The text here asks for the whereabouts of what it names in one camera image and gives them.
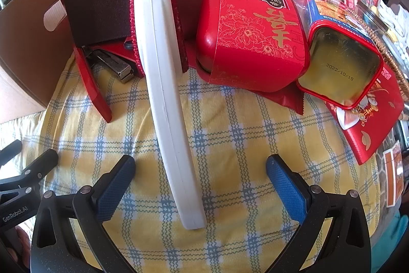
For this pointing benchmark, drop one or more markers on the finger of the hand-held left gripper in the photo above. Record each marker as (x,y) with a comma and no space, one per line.
(9,149)
(40,164)

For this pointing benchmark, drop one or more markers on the red cartoon print envelope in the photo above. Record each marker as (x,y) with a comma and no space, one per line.
(374,126)

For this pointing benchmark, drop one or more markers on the red tin with gold print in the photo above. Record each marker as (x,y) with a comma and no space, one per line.
(242,46)

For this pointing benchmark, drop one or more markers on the person's left hand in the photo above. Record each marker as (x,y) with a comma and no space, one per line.
(20,244)

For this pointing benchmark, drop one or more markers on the white and red box lid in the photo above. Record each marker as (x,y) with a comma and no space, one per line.
(166,100)

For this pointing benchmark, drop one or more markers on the red foil packet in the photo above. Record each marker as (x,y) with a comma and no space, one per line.
(287,100)

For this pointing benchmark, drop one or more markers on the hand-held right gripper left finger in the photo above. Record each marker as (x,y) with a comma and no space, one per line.
(116,185)

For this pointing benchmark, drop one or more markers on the red stapler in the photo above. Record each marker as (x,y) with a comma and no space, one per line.
(96,94)

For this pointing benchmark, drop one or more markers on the brown cardboard box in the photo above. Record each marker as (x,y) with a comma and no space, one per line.
(28,52)

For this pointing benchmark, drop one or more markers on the teal cloth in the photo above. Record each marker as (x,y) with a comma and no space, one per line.
(397,231)

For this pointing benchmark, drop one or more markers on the wicker basket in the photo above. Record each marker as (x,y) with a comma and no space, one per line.
(388,49)

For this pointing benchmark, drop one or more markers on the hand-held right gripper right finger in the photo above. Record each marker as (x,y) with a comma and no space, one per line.
(287,186)

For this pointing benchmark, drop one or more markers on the yellow plaid cloth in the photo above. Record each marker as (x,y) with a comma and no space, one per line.
(239,138)

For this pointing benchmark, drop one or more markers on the orange printed packet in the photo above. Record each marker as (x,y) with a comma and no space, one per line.
(393,177)

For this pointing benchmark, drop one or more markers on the blue and red cookie tin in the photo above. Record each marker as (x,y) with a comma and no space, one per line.
(342,68)

